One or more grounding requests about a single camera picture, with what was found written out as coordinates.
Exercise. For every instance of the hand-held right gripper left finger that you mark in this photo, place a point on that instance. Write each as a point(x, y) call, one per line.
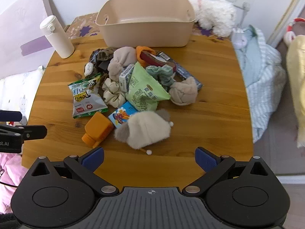
point(94, 157)

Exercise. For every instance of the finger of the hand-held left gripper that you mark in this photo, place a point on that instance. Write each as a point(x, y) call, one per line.
point(10, 116)
point(28, 131)

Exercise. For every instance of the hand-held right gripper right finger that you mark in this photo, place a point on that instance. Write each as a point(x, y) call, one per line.
point(205, 158)

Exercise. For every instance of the orange plastic bottle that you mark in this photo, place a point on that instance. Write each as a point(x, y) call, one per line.
point(97, 126)

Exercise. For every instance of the cream fur hat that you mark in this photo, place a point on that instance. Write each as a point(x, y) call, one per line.
point(145, 128)

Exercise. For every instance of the green and white snack bag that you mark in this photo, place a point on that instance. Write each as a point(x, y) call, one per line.
point(85, 97)

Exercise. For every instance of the light green snack pouch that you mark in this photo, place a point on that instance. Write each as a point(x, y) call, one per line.
point(140, 88)

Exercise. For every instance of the long blue snack packet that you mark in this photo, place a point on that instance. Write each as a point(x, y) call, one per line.
point(185, 72)

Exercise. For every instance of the black square box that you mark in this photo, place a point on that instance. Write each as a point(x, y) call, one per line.
point(103, 66)

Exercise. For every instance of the green knit scrunchie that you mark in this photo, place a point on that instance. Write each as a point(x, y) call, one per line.
point(162, 72)

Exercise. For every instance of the white cat plush orange hat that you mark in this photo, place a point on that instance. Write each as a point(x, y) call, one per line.
point(143, 50)

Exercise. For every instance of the beige plastic storage bin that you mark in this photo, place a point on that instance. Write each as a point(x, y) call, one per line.
point(143, 33)

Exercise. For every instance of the pink cloth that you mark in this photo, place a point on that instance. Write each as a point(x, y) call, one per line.
point(9, 171)

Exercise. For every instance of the white printed pillow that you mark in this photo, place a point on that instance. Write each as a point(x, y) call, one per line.
point(14, 88)

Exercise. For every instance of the wooden desk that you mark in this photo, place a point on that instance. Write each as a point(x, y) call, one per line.
point(209, 128)

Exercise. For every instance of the cream scrunchie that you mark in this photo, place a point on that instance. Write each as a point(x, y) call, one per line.
point(114, 94)

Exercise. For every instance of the taupe fuzzy scrunchie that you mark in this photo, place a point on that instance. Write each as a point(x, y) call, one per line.
point(183, 91)

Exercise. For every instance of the small white milk carton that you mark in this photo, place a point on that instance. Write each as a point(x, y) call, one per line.
point(125, 77)

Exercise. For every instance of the white and purple board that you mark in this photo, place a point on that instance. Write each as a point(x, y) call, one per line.
point(19, 28)

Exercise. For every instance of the white insulated bottle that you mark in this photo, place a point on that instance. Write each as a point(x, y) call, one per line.
point(59, 40)

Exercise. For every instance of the light blue striped clothing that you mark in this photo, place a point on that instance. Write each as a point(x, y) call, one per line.
point(262, 76)

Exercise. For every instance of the brown floral cloth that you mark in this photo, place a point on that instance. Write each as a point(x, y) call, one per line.
point(81, 26)

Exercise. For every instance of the yellow fleece blanket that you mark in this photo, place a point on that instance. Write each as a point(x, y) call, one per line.
point(297, 76)

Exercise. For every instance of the white round gadget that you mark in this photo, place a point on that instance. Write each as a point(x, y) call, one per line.
point(239, 37)

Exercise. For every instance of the white fluffy plush toy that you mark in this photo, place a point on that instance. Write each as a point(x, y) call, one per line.
point(214, 12)

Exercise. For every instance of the red and white headphones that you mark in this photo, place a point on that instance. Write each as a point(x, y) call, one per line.
point(289, 37)

